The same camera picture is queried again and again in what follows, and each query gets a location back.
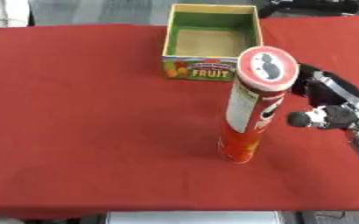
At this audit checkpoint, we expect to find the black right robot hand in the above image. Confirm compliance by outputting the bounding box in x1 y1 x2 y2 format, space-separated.
285 62 359 130

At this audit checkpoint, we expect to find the cardboard box with green inside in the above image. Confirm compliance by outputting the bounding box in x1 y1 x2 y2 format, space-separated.
159 3 265 82

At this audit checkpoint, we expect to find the tall red cylindrical can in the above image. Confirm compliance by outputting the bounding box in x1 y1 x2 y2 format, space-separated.
216 45 301 165

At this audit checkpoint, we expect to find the black object beyond table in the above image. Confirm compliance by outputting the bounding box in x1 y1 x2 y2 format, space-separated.
256 0 359 19

